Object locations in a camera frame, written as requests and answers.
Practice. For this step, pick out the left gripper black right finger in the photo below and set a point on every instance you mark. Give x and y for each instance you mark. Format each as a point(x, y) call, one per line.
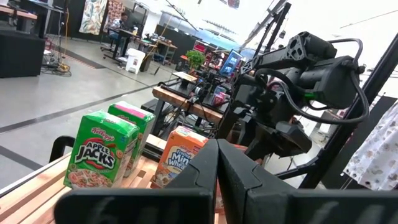
point(255, 202)

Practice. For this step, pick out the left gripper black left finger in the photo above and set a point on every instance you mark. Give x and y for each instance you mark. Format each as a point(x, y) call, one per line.
point(199, 205)

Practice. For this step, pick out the orange Mini Wheats cereal box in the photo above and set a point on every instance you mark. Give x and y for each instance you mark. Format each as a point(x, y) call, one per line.
point(177, 155)

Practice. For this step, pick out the green Apple Jacks cereal box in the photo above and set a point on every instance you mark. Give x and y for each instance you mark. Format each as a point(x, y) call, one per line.
point(140, 119)
point(99, 152)

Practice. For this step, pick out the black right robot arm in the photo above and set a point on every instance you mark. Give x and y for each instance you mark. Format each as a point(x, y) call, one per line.
point(311, 49)

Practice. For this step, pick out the blue screen monitor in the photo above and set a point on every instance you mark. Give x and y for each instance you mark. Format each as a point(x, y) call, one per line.
point(230, 63)

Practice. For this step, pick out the wooden work table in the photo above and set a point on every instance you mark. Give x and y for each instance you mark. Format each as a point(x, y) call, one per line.
point(183, 102)

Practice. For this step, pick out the white patterned cloth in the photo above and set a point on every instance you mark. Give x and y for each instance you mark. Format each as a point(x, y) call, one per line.
point(376, 155)

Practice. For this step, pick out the leafy green plant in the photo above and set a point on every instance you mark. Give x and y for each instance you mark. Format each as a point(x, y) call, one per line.
point(195, 59)

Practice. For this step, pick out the white bin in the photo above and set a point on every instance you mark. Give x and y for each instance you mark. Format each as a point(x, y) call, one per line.
point(135, 60)

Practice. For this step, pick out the person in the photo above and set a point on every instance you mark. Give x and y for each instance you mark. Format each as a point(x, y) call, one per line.
point(118, 25)

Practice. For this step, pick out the colourful floral cloth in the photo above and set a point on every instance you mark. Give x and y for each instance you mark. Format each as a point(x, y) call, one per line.
point(93, 17)

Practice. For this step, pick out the black storage cabinet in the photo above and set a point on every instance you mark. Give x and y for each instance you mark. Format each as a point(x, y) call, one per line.
point(20, 53)

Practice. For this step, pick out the black table frame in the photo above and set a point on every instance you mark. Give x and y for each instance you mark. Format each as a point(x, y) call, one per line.
point(327, 155)

